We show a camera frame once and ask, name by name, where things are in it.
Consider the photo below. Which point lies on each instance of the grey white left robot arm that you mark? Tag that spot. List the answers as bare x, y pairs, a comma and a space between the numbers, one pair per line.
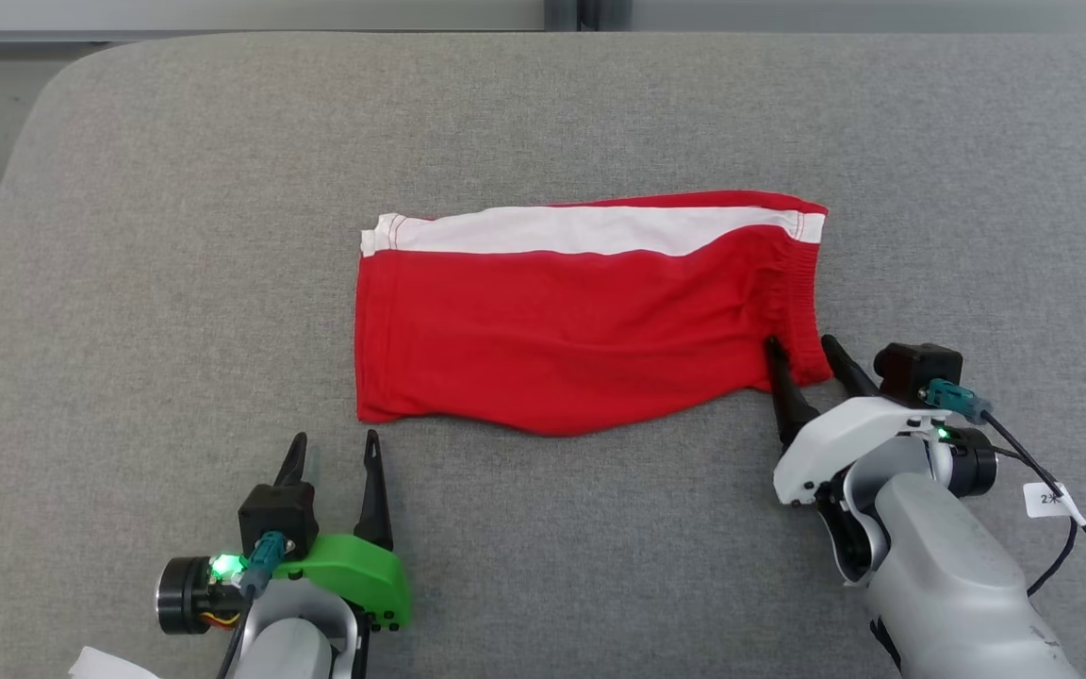
183, 594

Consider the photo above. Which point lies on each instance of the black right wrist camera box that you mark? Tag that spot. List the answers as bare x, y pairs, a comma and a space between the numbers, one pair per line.
915, 372

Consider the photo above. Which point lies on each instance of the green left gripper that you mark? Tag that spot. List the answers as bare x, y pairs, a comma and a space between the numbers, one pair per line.
364, 566

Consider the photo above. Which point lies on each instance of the red shorts with white stripe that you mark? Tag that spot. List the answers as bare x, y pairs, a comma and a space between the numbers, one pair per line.
581, 330

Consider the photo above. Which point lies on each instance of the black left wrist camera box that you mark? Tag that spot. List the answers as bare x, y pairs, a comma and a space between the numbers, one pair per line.
277, 519

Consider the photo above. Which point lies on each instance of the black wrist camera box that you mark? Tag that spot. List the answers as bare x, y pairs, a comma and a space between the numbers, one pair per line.
915, 372
277, 519

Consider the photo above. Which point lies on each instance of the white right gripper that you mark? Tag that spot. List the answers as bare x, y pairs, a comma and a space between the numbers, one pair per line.
835, 438

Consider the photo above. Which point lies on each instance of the grey upright post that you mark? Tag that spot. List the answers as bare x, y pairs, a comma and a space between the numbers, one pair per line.
609, 14
564, 14

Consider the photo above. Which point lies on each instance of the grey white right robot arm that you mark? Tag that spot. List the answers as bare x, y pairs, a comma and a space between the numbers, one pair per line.
948, 585

